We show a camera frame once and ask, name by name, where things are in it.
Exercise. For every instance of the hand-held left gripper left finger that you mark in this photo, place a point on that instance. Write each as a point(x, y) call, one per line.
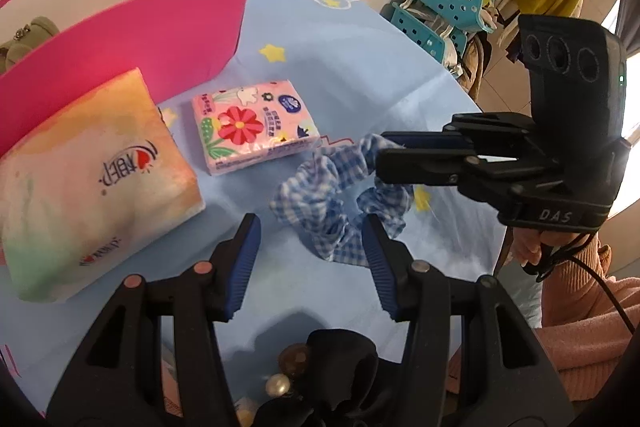
point(245, 262)

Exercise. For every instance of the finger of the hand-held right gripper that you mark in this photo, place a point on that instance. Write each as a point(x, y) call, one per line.
point(425, 139)
point(415, 167)

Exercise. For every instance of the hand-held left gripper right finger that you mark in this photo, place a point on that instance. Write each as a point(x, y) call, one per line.
point(380, 262)

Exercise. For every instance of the blue gingham scrunchie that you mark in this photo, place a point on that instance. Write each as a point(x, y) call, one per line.
point(310, 187)

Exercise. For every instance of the black scrunchie with pearls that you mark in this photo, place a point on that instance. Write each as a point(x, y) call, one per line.
point(345, 357)

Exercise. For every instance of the pink floral pocket tissue pack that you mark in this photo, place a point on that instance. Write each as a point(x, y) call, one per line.
point(250, 127)

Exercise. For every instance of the pink cardboard box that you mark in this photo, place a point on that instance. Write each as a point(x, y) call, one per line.
point(125, 37)

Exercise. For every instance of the olive green scrunchie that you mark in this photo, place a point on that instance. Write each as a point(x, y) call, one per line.
point(30, 37)

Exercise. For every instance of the person's right forearm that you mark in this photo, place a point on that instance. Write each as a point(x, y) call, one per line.
point(585, 307)

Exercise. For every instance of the pastel soft tissue pack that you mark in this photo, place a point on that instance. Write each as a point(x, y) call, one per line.
point(90, 187)

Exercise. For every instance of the person's right hand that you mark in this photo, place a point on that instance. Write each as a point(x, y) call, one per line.
point(527, 249)

